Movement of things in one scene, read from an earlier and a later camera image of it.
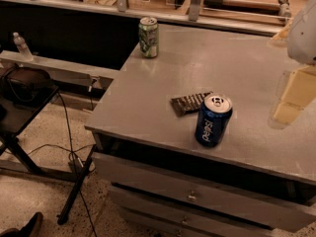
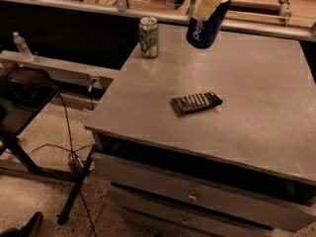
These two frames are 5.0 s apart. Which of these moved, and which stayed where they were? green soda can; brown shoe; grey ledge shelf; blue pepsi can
Moved: blue pepsi can
Stayed: brown shoe; grey ledge shelf; green soda can
